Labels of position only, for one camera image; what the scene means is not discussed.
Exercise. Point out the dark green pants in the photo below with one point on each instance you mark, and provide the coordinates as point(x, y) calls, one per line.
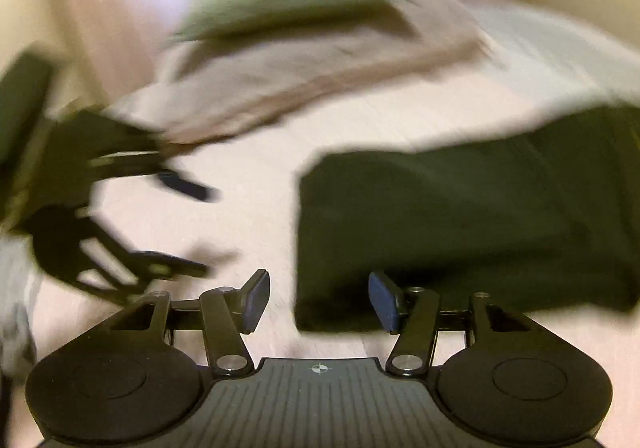
point(450, 228)

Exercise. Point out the white fluffy blanket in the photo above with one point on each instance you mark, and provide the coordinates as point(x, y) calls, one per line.
point(250, 208)

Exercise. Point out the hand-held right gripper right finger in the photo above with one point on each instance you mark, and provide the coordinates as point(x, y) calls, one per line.
point(382, 300)

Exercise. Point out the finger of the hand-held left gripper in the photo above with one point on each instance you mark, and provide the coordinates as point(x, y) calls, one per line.
point(120, 263)
point(130, 153)

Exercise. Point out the beige folded blanket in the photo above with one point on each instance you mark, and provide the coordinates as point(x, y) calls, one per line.
point(310, 73)

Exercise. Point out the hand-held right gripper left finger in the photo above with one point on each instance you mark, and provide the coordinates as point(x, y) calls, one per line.
point(257, 300)

